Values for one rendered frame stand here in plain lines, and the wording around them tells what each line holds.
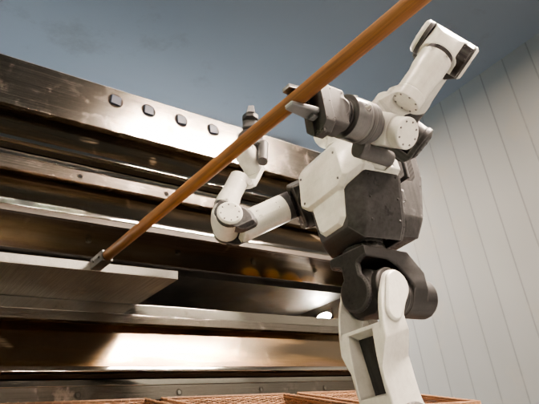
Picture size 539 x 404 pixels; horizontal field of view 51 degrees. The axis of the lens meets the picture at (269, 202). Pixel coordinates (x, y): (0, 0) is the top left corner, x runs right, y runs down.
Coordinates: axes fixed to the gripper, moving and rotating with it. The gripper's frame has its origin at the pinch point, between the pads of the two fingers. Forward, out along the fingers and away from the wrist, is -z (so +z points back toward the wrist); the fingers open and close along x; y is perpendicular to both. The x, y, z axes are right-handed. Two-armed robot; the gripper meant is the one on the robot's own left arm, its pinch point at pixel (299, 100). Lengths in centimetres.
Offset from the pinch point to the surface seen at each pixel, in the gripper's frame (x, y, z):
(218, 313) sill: 4, 124, 61
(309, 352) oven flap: 18, 125, 107
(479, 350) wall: 6, 172, 312
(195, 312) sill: 4, 124, 50
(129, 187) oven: -45, 124, 24
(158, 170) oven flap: -53, 119, 35
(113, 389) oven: 31, 123, 17
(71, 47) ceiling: -193, 225, 35
